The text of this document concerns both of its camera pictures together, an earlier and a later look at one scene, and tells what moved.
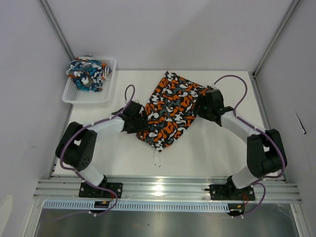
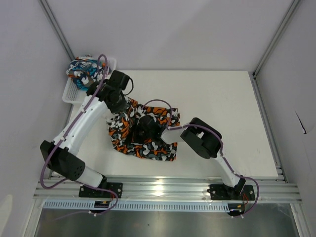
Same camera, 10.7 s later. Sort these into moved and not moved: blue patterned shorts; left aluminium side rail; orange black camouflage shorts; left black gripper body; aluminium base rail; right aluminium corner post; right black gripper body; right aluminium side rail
Moved: left black gripper body; orange black camouflage shorts; right black gripper body
Not moved: right aluminium side rail; right aluminium corner post; left aluminium side rail; blue patterned shorts; aluminium base rail
